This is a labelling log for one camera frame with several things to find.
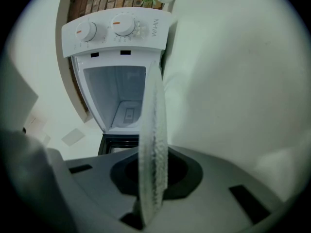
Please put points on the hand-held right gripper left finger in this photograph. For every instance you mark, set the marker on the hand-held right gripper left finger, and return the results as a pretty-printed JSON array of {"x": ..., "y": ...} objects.
[{"x": 97, "y": 178}]

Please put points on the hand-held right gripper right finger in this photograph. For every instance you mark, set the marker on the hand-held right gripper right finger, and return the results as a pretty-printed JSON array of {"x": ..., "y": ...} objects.
[{"x": 218, "y": 203}]

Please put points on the black-framed microwave door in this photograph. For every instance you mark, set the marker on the black-framed microwave door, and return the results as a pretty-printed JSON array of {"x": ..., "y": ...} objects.
[{"x": 107, "y": 144}]

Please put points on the white microwave oven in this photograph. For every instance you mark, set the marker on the white microwave oven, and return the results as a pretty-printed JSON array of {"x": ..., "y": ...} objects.
[{"x": 109, "y": 64}]

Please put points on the white table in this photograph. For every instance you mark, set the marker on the white table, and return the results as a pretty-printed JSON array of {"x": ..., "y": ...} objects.
[{"x": 230, "y": 81}]

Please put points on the white microwave knob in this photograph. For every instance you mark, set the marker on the white microwave knob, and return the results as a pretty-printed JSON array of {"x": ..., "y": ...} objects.
[
  {"x": 86, "y": 31},
  {"x": 123, "y": 25}
]

